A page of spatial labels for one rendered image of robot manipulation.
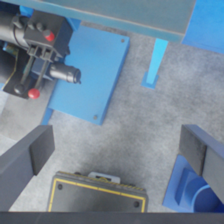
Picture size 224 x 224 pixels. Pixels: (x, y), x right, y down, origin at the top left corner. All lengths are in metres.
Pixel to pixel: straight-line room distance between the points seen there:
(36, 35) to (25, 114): 1.09
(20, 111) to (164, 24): 1.44
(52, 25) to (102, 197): 1.06
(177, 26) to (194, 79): 1.16
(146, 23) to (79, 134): 1.24
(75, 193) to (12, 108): 0.95
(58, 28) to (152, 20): 0.30
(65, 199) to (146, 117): 0.91
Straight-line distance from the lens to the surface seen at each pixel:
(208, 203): 1.53
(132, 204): 1.26
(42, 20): 0.68
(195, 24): 1.53
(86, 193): 1.29
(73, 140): 1.60
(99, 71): 1.50
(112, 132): 1.50
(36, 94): 0.62
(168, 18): 0.54
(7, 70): 1.29
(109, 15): 0.55
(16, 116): 1.71
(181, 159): 1.55
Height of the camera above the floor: 1.49
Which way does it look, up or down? 79 degrees down
